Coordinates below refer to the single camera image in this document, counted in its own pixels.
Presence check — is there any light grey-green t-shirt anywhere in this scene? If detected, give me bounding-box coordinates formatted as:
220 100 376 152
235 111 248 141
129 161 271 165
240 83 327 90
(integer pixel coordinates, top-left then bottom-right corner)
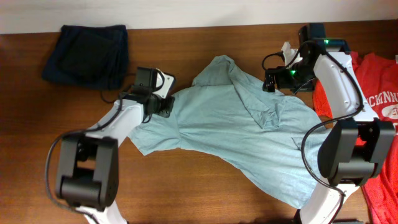
129 55 329 208

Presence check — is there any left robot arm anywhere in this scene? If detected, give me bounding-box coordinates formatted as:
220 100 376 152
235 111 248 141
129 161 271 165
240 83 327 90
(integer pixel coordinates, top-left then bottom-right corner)
48 67 176 223

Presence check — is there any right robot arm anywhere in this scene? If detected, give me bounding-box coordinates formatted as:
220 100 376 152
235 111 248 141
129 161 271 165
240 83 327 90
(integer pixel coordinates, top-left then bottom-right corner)
262 23 396 223

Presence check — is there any folded navy blue garment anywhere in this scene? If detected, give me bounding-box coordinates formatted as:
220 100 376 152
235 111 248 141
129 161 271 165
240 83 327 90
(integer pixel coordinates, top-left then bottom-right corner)
42 25 129 90

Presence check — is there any red printed t-shirt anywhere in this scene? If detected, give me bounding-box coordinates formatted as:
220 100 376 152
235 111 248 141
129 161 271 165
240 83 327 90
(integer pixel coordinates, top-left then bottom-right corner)
312 51 398 224

